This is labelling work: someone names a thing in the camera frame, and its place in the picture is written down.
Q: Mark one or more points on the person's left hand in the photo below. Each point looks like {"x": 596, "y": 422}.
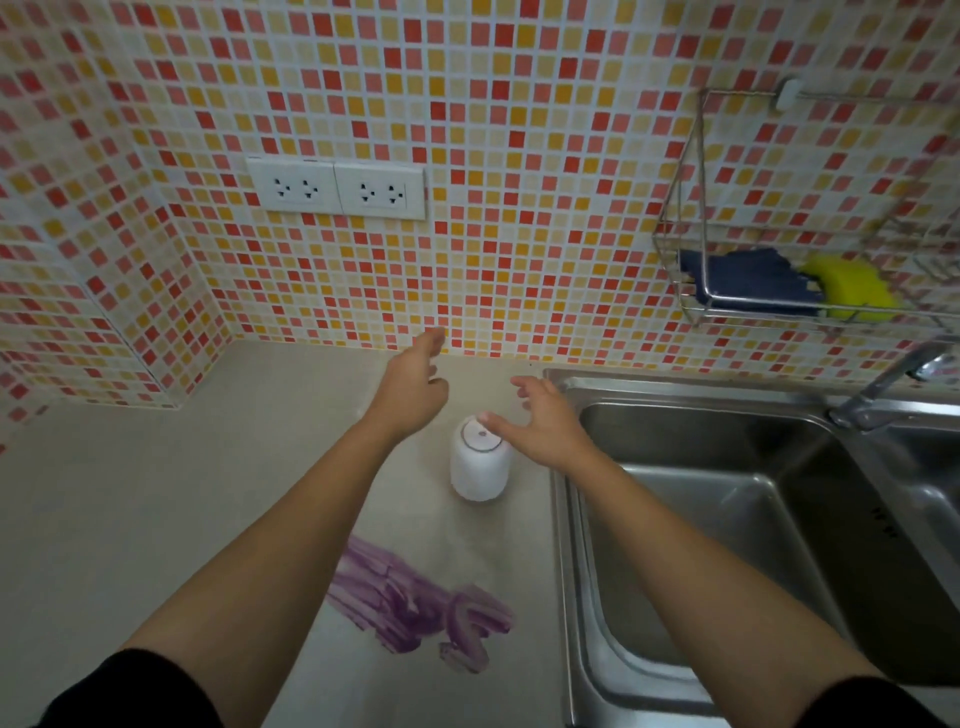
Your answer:
{"x": 409, "y": 394}

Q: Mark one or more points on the person's right hand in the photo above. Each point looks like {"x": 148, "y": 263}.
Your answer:
{"x": 551, "y": 431}

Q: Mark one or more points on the white cylindrical humidifier body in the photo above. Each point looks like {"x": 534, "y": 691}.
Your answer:
{"x": 480, "y": 472}

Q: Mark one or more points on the dark blue cloth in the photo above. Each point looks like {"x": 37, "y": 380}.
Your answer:
{"x": 750, "y": 281}

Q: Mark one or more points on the chrome faucet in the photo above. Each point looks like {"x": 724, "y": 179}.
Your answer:
{"x": 862, "y": 409}

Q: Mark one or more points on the yellow sponge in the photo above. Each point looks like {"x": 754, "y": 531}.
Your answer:
{"x": 851, "y": 289}

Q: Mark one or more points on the person's left forearm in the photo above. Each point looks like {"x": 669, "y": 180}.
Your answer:
{"x": 270, "y": 577}

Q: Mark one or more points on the person's right forearm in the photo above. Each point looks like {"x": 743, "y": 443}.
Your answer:
{"x": 720, "y": 592}

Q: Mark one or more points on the stainless steel double sink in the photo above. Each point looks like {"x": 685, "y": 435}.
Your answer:
{"x": 712, "y": 510}

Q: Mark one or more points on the purple smear stain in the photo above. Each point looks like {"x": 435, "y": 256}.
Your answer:
{"x": 405, "y": 600}

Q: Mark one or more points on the black shirt sleeve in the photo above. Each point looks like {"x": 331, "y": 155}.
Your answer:
{"x": 870, "y": 709}
{"x": 127, "y": 694}

